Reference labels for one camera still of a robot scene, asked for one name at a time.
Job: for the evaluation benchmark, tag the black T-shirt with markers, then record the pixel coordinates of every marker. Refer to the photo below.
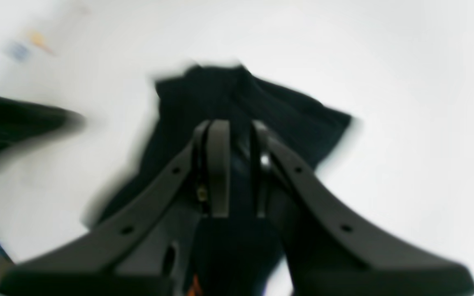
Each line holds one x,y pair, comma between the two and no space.
233,256

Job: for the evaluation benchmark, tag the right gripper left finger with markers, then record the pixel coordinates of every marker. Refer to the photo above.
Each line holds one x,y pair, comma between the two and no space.
144,249

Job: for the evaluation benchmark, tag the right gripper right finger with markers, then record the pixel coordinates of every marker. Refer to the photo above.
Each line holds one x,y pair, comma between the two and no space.
330,249

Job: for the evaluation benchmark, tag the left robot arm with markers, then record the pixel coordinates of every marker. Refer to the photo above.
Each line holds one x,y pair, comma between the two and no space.
21,121

